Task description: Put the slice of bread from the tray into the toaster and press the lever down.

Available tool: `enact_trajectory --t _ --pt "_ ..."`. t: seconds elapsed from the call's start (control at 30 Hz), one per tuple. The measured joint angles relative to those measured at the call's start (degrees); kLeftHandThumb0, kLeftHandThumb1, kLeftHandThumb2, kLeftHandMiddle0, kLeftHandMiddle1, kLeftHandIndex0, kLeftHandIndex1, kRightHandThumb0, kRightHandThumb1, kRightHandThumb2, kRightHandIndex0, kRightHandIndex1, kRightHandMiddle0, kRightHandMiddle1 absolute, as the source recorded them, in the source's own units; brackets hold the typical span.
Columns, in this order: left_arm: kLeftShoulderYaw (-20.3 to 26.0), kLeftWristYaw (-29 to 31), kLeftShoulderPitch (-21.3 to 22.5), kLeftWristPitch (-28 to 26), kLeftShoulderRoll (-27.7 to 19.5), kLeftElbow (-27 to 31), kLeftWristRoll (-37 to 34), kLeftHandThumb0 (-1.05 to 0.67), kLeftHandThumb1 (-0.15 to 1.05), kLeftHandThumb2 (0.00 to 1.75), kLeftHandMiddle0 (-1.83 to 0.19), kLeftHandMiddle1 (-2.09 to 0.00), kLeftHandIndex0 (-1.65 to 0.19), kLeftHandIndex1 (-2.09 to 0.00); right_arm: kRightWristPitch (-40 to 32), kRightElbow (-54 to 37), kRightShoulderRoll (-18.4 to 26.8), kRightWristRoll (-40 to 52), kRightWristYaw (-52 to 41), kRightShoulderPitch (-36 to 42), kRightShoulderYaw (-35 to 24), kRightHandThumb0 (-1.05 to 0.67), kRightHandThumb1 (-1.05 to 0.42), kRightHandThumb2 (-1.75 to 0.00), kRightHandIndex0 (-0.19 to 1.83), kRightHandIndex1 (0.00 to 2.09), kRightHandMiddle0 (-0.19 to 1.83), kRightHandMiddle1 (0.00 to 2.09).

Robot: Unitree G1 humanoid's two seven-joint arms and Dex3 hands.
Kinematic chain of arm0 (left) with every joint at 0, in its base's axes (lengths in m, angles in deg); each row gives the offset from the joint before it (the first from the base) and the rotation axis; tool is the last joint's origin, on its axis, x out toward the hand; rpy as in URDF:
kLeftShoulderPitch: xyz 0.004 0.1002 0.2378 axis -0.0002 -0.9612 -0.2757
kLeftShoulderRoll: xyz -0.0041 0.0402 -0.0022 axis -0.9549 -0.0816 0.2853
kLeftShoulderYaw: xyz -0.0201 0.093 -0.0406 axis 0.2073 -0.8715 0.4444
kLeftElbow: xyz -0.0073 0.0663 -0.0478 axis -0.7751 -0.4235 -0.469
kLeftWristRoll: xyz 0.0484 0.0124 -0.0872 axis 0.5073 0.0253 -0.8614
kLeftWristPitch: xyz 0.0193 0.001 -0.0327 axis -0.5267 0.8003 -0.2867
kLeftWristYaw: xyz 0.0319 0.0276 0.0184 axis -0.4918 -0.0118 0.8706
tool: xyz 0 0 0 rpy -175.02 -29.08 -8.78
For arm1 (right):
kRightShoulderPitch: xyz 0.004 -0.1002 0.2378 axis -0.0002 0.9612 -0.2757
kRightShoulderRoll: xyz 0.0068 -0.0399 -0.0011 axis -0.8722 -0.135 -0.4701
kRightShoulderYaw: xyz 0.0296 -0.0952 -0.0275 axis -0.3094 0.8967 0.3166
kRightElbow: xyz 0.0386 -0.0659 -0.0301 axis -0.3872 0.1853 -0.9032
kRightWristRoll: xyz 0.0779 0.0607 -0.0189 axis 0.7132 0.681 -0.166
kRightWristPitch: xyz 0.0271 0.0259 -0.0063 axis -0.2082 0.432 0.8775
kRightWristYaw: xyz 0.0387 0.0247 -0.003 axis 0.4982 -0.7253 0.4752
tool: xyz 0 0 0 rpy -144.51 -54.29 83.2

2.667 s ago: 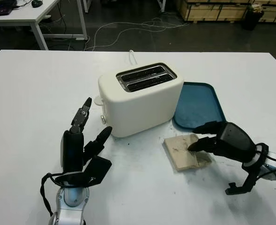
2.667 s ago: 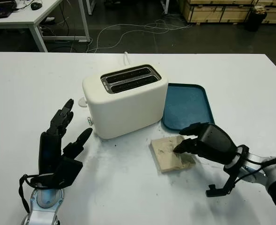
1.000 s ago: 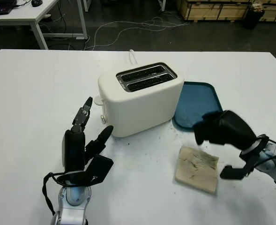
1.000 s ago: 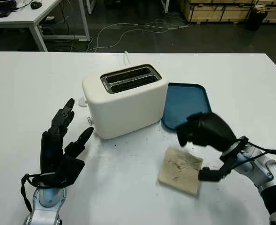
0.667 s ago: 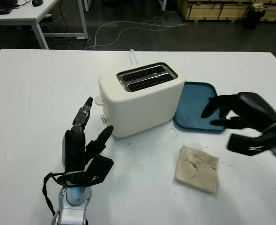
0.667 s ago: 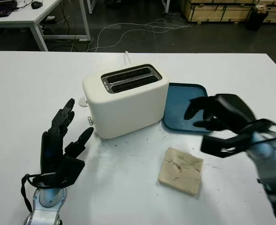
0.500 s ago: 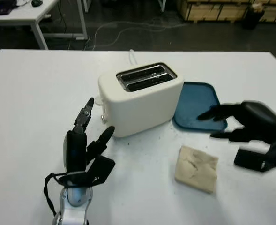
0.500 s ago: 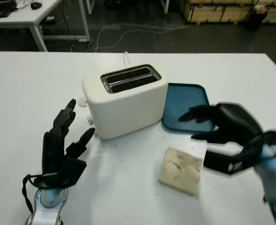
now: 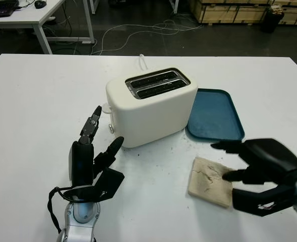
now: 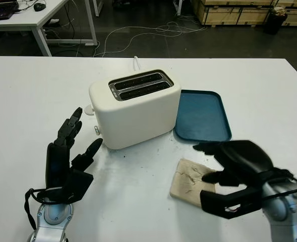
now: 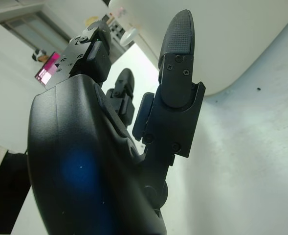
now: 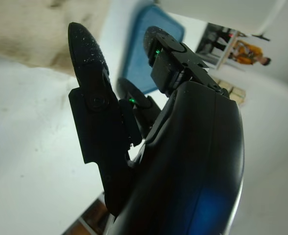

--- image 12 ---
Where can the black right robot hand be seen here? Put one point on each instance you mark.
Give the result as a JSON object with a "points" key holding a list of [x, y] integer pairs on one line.
{"points": [[195, 159]]}

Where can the blue plastic tray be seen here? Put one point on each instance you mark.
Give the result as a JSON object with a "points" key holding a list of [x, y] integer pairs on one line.
{"points": [[139, 49]]}

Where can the slice of white bread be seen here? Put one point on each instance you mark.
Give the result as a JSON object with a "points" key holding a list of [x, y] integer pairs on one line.
{"points": [[24, 31]]}

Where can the large wooden crate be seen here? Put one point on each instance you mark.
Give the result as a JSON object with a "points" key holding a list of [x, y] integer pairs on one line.
{"points": [[236, 94]]}

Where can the person in yellow jacket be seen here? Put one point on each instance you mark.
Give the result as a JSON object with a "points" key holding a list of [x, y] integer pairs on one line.
{"points": [[246, 52]]}

